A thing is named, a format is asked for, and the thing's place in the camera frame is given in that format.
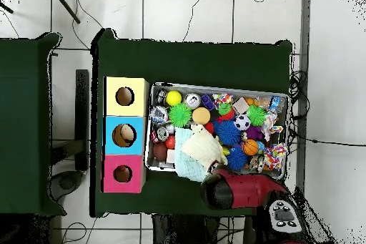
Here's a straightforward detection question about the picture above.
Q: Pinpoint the cream and mint cloth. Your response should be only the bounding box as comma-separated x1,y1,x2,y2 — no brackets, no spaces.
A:
174,123,229,182

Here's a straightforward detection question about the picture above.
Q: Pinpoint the multicoloured spiky caterpillar toy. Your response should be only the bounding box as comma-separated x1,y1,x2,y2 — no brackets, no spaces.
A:
215,102,236,123

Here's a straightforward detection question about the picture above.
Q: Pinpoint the wooden box with three holes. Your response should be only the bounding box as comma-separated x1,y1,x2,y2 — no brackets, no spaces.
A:
101,76,150,194

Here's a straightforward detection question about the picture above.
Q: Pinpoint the large green spiky ball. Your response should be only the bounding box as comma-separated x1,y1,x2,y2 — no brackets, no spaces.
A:
168,102,193,128

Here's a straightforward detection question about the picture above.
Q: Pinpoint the round orange sponge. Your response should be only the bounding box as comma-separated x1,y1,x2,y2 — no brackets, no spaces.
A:
192,107,212,125

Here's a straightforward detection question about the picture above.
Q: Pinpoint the silver top drink can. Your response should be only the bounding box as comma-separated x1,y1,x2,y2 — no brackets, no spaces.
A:
184,92,202,109

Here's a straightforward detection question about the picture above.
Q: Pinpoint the yellow ball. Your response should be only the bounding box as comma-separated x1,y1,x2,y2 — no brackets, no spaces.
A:
165,89,183,107

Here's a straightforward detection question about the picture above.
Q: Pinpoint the blue spiky toy with eyes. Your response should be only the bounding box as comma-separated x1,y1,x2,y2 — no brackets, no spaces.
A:
214,119,242,146

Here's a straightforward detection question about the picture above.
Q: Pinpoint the black and white soccer ball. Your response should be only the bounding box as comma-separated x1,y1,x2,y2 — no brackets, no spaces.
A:
233,114,252,131

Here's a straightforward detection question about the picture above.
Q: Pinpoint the dark green tablecloth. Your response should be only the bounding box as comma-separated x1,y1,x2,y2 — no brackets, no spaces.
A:
89,27,293,218
0,32,67,217

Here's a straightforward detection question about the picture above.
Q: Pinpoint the blue spiky rubber ball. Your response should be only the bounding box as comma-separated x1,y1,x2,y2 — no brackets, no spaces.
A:
225,147,249,171

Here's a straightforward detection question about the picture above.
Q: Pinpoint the orange toy basketball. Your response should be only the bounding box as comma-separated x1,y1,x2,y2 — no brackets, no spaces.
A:
242,139,259,157

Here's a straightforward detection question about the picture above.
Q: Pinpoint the black monitor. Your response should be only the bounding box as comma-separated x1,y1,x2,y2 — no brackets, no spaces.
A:
48,69,90,202

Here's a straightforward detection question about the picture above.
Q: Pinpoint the black tripod leg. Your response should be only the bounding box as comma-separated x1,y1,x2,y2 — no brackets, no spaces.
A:
51,0,81,24

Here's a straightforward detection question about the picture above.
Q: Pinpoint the silver wire mesh bin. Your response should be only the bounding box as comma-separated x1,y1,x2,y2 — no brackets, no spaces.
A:
144,81,291,181

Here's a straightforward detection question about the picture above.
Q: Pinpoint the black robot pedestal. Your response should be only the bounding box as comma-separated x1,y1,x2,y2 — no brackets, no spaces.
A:
152,214,221,244

